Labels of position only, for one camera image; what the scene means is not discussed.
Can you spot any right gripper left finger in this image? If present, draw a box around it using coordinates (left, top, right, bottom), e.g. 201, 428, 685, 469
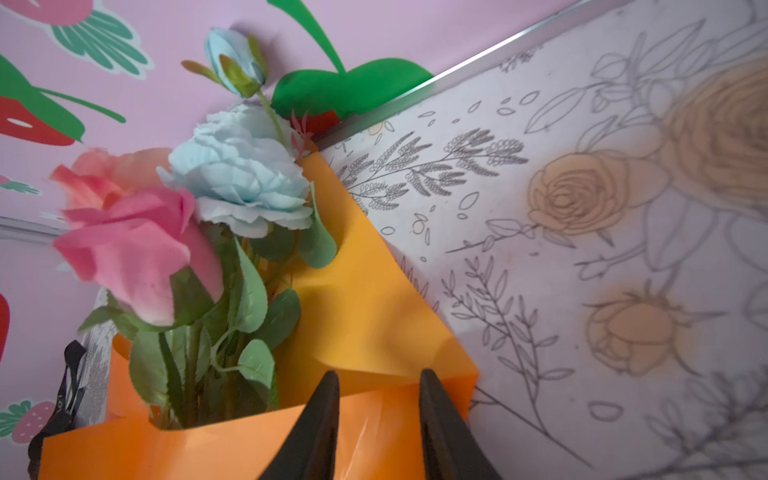
259, 370, 340, 480

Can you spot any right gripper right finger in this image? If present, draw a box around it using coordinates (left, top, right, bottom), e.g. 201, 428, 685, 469
419, 369, 501, 480

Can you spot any orange wrapping paper sheet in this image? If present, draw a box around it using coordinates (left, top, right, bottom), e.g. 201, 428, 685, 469
40, 154, 477, 479

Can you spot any white fake rose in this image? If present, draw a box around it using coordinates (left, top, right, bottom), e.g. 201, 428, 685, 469
157, 29, 337, 387

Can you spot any pink fake rose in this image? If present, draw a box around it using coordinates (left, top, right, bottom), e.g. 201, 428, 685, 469
50, 148, 171, 210
55, 187, 275, 429

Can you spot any black ribbon strap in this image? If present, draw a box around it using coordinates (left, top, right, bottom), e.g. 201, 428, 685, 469
26, 340, 88, 480

